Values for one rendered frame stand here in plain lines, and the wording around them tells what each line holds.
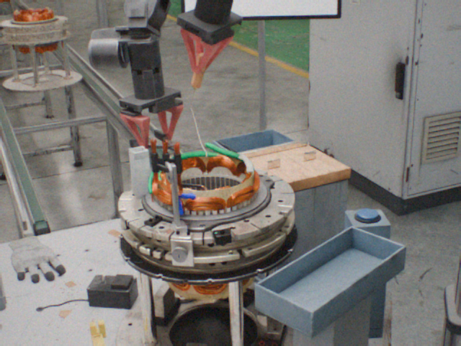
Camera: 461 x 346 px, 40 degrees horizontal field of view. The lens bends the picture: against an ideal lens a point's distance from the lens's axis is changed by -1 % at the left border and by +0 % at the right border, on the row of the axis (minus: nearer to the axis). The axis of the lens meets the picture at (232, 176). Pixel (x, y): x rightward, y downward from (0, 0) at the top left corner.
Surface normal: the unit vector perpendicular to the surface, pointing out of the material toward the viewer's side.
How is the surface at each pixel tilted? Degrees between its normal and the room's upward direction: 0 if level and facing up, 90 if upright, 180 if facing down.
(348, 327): 90
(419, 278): 0
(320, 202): 90
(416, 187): 89
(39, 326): 0
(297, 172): 0
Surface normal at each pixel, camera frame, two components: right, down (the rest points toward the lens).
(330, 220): 0.45, 0.34
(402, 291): -0.03, -0.92
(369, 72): -0.92, 0.18
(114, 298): -0.16, 0.39
